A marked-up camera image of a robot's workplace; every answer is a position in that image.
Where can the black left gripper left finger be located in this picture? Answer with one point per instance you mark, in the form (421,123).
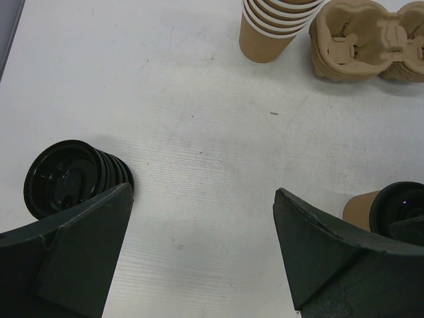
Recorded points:
(63,265)

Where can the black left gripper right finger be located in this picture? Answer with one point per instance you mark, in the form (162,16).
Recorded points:
(336,269)

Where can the brown cup with black lid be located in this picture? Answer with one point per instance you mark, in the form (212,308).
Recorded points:
(395,212)

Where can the stack of brown paper cups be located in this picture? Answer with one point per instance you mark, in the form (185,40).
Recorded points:
(267,27)

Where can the stack of black cup lids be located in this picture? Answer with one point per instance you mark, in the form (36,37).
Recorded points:
(69,173)

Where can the brown pulp cup carrier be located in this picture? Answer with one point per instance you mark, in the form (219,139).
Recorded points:
(358,40)

